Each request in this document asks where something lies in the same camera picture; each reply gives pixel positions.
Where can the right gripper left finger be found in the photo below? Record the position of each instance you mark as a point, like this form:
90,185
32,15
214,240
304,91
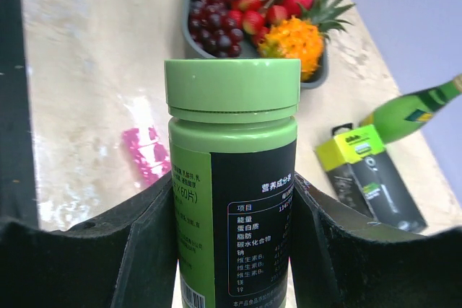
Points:
124,257

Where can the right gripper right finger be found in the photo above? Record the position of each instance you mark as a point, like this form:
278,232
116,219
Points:
341,258

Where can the pink weekly pill organizer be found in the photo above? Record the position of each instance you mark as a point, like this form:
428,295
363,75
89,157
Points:
150,156

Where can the green lidded pill bottle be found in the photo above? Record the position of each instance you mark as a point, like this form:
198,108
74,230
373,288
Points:
233,189

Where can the green bottle screw cap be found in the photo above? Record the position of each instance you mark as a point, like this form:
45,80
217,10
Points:
230,90

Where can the black and green box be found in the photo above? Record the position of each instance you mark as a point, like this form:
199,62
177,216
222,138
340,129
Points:
365,178

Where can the green glass bottle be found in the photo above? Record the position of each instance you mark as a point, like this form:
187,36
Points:
406,114

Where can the orange dragon fruit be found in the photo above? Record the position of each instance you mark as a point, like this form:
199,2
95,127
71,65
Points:
294,38

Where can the dark grey fruit tray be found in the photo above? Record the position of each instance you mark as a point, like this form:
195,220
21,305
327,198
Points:
192,51

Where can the dark purple grape bunch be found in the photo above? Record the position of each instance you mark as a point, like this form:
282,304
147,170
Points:
215,27

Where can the small pineapple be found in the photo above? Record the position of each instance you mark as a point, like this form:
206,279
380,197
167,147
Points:
325,15

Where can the red strawberries pile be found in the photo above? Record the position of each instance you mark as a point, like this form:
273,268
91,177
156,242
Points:
256,17

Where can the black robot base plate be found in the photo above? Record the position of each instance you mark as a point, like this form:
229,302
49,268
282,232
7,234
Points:
18,195

